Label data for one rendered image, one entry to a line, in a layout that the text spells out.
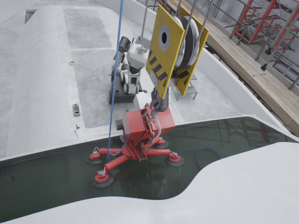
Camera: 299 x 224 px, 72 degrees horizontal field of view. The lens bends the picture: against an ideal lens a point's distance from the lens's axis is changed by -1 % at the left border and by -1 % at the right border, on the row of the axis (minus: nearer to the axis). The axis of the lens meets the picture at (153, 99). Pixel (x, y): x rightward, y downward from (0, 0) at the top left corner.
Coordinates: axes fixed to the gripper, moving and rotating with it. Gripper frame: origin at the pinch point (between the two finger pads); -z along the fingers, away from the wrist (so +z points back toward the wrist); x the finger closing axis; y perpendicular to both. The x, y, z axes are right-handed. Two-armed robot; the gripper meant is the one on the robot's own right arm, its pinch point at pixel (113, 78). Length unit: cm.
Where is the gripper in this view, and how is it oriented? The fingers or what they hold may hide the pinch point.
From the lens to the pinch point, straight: 308.7
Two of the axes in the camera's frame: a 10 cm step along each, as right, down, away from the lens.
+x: -2.4, 8.0, -5.5
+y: 9.1, 3.8, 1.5
